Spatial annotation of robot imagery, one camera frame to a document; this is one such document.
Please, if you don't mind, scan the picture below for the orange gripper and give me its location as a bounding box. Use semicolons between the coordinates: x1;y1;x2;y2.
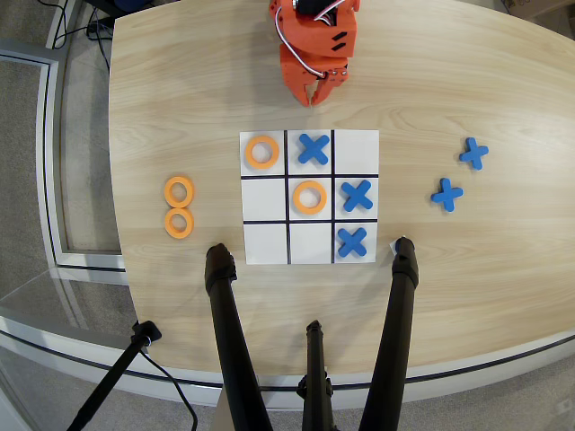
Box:
280;15;358;108

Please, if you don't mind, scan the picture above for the orange foam ring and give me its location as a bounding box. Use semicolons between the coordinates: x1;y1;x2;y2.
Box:
164;175;196;208
244;136;280;171
164;207;196;240
292;180;328;215

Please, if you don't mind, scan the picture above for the blue foam cross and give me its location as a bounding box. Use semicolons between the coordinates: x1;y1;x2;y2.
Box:
341;179;375;213
336;226;368;259
297;133;332;166
458;136;490;172
430;177;464;213

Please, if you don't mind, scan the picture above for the white tic-tac-toe board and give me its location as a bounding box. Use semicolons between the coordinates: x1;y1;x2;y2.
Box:
239;129;381;266

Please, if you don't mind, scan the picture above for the dark furniture leg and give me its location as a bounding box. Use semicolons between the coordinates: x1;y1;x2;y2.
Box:
83;0;154;19

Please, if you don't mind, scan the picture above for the short black tripod leg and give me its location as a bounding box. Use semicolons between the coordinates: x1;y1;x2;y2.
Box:
296;319;336;431

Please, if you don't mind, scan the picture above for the thin black stand pole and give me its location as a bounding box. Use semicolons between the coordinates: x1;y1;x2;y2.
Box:
66;320;163;431

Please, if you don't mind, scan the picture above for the white servo cable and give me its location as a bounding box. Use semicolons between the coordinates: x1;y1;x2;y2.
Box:
280;40;327;81

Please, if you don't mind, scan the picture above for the thin black floor cable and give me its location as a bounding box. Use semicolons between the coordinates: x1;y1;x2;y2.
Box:
44;0;91;50

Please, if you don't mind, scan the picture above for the grey metal floor frame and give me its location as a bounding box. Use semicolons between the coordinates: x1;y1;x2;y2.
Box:
0;38;131;286

